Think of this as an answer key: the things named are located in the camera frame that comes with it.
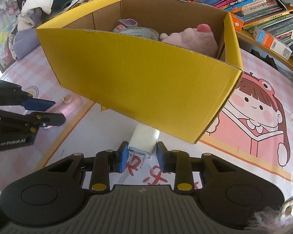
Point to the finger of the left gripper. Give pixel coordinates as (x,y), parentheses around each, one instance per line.
(12,95)
(39,120)

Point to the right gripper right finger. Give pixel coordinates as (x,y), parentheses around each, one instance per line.
(177,162)

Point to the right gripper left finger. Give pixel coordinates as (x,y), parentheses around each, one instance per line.
(105,163)

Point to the small white charger plug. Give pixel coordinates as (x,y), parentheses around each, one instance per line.
(143,141)

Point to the pink utility knife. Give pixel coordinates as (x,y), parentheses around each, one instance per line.
(66,105)

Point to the pink plush pig toy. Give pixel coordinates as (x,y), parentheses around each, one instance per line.
(200,39)

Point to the white packing tape roll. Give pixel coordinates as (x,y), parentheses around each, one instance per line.
(142,32)

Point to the pale blue toy truck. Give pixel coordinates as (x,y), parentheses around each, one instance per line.
(124,24)

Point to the yellow cardboard box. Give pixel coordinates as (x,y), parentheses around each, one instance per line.
(175,90)

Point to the pink checkered tablecloth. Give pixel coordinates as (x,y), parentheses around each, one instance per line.
(248,133)

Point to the pile of clothes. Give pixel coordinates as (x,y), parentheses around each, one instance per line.
(19,38)

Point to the white orange medicine box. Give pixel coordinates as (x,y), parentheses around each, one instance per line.
(238,22)

